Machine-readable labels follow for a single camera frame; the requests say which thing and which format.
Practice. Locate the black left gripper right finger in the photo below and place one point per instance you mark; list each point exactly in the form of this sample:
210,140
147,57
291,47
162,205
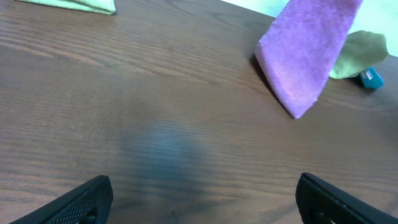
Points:
323,203

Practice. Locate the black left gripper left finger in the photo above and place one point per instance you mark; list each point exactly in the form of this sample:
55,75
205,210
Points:
89,203

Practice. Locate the purple microfiber cloth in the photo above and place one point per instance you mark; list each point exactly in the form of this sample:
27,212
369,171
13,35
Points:
301,47

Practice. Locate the blue cloth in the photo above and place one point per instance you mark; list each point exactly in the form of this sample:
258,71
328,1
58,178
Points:
371,79

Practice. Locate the crumpled green cloth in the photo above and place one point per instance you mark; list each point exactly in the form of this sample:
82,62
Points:
362,49

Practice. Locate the folded green cloth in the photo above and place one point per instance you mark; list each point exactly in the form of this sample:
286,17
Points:
97,6

